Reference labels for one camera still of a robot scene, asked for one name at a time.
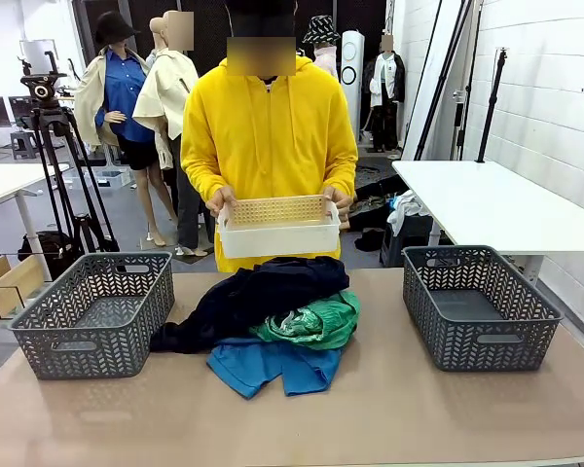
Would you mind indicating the grey stool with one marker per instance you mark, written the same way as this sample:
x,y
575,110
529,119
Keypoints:
x,y
23,142

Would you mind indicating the white plastic lattice basket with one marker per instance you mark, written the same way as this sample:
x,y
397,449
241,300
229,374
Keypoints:
x,y
277,240

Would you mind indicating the black folded light stand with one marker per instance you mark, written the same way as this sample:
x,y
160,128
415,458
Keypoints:
x,y
443,73
469,73

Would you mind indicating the black bag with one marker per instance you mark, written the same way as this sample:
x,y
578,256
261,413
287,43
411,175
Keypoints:
x,y
53,248

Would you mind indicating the mannequin in blue shirt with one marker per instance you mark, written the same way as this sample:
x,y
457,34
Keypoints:
x,y
121,97

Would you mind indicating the white table with round leg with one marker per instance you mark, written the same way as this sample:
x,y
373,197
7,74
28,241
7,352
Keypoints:
x,y
0,182

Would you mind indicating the black camera tripod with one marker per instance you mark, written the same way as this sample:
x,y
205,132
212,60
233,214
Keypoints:
x,y
53,121

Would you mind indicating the black white bucket hat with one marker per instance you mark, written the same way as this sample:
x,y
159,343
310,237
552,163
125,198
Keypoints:
x,y
320,30

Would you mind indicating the white tower air conditioner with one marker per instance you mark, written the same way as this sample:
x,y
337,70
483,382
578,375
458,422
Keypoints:
x,y
353,73

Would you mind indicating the dark clothes pile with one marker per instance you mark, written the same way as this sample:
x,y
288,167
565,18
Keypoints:
x,y
377,194

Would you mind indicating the mannequin in cream jacket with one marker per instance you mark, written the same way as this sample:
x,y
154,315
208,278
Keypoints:
x,y
168,92

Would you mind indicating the person in yellow hoodie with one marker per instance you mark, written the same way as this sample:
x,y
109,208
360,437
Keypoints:
x,y
272,146

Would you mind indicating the person's left hand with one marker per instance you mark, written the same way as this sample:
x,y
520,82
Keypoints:
x,y
341,200

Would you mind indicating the mannequin in pink top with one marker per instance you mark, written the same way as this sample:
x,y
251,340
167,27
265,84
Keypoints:
x,y
327,61

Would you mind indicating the black brimmed hat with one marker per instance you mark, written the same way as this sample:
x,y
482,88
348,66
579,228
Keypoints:
x,y
114,26

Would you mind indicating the person's left forearm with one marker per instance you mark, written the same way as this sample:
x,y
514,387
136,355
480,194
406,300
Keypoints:
x,y
343,172

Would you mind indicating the person's right hand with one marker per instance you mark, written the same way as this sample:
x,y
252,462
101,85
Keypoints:
x,y
221,200

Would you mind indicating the black crate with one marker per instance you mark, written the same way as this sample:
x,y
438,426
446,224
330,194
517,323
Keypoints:
x,y
409,238

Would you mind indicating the white table with pedestal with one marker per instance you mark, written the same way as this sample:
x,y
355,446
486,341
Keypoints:
x,y
486,204

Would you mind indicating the person's right forearm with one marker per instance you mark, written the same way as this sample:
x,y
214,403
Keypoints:
x,y
197,177

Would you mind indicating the white cloth heap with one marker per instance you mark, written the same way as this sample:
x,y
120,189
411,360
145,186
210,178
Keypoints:
x,y
405,206

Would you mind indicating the black pole stand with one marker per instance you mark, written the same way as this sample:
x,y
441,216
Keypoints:
x,y
492,97

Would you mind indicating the large navy garment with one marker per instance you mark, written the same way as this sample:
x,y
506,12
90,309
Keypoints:
x,y
209,316

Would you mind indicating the blue shirt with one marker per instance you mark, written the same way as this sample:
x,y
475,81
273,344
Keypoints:
x,y
272,367

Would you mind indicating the mannequin in black jacket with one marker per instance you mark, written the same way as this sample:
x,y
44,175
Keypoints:
x,y
384,82

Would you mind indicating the grey plastic lattice basket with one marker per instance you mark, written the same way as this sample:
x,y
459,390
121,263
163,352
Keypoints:
x,y
97,357
482,352

